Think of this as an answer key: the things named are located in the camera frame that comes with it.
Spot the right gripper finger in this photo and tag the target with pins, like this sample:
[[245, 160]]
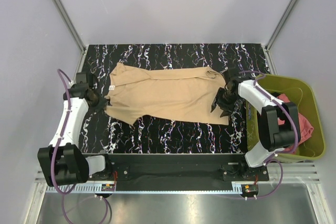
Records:
[[225, 113], [213, 106]]

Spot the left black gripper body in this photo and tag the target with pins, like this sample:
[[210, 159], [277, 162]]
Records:
[[98, 104]]

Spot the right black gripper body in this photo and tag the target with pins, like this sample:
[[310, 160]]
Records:
[[223, 98]]

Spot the beige t shirt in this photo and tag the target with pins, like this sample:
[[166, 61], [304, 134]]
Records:
[[174, 94]]

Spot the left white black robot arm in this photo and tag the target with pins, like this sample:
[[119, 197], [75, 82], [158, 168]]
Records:
[[62, 162]]

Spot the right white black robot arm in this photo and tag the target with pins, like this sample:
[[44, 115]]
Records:
[[273, 139]]

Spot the olive green plastic bin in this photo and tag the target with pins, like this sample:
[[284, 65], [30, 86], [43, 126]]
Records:
[[302, 96]]

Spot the right small controller board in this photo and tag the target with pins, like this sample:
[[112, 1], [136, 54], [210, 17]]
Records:
[[250, 188]]

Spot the small controller board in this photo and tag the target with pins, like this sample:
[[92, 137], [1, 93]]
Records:
[[250, 188], [108, 187]]

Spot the pink t shirt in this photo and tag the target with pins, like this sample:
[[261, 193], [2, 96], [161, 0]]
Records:
[[306, 129]]

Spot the left small controller board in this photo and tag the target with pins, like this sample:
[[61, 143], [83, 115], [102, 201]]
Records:
[[108, 187]]

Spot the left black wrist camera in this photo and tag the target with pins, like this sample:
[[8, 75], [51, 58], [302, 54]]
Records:
[[87, 79]]

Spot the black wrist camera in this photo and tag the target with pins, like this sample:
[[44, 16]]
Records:
[[87, 79], [230, 74]]

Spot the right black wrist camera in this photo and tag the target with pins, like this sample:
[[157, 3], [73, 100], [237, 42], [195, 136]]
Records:
[[230, 74]]

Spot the aluminium frame rail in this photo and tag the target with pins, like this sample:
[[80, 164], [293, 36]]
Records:
[[304, 173]]

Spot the left aluminium corner post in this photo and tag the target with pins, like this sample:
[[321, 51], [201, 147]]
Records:
[[67, 20]]

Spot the aluminium corner post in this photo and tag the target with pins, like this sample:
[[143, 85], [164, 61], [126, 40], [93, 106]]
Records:
[[286, 14], [67, 20]]

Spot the right aluminium corner post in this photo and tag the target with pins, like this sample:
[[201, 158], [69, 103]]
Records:
[[286, 14]]

